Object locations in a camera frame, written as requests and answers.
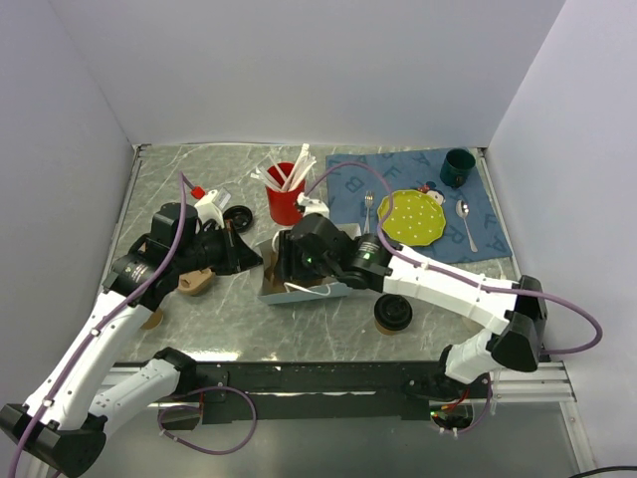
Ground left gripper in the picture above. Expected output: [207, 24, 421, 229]
[174, 218, 264, 275]

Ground cardboard cup carrier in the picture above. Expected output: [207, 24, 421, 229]
[264, 251, 278, 290]
[177, 269, 214, 296]

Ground black cup lid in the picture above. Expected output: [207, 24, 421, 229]
[223, 205, 254, 234]
[373, 294, 413, 325]

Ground light blue paper bag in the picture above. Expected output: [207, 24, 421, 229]
[250, 239, 352, 306]

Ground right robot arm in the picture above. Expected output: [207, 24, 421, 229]
[278, 213, 547, 397]

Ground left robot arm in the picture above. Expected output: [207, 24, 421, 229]
[1, 203, 263, 477]

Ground red straw holder cup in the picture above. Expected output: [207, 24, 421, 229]
[266, 162, 306, 226]

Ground silver fork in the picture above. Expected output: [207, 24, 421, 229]
[362, 190, 374, 234]

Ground white wrapped straws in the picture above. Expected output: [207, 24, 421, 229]
[250, 143, 317, 192]

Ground yellow dotted plate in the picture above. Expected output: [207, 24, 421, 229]
[377, 189, 446, 248]

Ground silver spoon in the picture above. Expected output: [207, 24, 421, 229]
[456, 199, 479, 253]

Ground blue letter-print cloth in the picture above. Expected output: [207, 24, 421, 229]
[325, 148, 512, 264]

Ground dark green mug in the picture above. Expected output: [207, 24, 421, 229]
[440, 148, 476, 188]

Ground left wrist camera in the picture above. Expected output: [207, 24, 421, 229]
[191, 186, 231, 229]

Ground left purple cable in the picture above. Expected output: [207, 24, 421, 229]
[7, 171, 198, 478]

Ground purple cable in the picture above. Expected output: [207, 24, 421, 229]
[7, 171, 198, 478]
[303, 161, 603, 434]

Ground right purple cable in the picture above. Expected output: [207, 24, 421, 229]
[303, 161, 603, 434]

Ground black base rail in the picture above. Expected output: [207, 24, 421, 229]
[133, 347, 499, 427]

